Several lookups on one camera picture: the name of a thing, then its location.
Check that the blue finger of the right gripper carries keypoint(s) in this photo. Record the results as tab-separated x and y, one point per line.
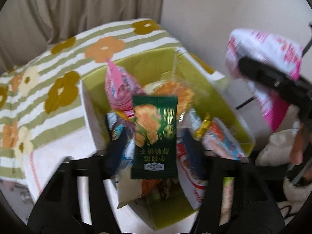
296	92

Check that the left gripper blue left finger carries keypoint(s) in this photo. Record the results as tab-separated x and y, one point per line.
120	152

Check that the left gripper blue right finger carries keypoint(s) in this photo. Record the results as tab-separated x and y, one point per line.
202	164

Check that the white pink snack bag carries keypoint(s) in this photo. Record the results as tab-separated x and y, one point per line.
277	51

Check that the dark green cracker packet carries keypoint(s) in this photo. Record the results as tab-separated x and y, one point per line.
155	119

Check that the white fluffy sleeve forearm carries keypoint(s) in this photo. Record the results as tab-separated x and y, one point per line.
272	164

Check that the right hand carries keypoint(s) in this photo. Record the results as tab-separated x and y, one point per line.
299	145

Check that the red white snack bag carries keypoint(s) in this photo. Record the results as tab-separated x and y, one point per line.
193	187

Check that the silver yellow chip bag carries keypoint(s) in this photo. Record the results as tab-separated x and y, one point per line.
129	189

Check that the green cardboard snack box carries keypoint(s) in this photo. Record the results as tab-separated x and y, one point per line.
150	68

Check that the pink ruffled snack bag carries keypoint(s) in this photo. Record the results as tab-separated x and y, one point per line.
120	87

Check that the round cracker clear packet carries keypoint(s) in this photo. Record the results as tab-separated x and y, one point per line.
184	94

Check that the pink white bed sheet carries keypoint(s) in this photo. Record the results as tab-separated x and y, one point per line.
41	164

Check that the floral striped green quilt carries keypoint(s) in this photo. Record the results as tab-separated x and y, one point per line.
40	101

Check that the beige curtain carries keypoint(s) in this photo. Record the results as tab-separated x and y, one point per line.
29	27

